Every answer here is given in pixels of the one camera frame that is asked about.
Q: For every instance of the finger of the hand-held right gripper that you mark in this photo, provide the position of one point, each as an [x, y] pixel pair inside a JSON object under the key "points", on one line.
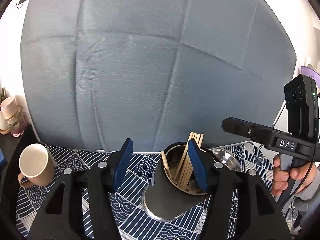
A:
{"points": [[240, 128]]}

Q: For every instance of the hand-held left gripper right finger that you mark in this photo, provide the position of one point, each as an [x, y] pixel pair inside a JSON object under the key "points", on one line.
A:
{"points": [[197, 167]]}

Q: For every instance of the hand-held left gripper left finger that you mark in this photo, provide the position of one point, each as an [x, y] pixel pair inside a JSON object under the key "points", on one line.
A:
{"points": [[122, 162]]}

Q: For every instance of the bunch of wooden chopsticks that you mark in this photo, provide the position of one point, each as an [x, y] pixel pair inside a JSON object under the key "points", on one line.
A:
{"points": [[185, 172]]}

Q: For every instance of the black cylindrical utensil holder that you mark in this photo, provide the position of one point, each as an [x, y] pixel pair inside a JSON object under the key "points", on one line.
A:
{"points": [[165, 195]]}

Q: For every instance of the person's right forearm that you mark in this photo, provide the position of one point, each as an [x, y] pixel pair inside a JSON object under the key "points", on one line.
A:
{"points": [[311, 205]]}

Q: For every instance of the person's right hand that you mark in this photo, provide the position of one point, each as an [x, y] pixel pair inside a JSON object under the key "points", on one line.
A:
{"points": [[287, 180]]}

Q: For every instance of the blue white patterned tablecloth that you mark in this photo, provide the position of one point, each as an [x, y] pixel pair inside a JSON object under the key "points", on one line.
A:
{"points": [[140, 165]]}

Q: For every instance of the stainless steel plate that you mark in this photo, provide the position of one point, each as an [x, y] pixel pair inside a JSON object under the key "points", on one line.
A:
{"points": [[226, 158]]}

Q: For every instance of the purple striped plate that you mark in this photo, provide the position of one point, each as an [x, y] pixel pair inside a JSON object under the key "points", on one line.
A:
{"points": [[311, 73]]}

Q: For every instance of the beige ceramic mug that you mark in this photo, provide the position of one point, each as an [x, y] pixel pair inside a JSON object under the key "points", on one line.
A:
{"points": [[37, 170]]}

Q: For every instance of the grey-blue fabric backdrop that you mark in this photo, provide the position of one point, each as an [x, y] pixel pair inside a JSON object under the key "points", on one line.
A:
{"points": [[150, 67]]}

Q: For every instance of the glass jar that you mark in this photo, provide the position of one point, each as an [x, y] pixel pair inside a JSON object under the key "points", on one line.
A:
{"points": [[16, 127]]}

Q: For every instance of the pink cup stack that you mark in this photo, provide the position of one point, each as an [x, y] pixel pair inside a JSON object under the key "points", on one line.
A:
{"points": [[8, 107]]}

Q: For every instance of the small potted plant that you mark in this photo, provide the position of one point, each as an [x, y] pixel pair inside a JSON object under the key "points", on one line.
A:
{"points": [[3, 93]]}

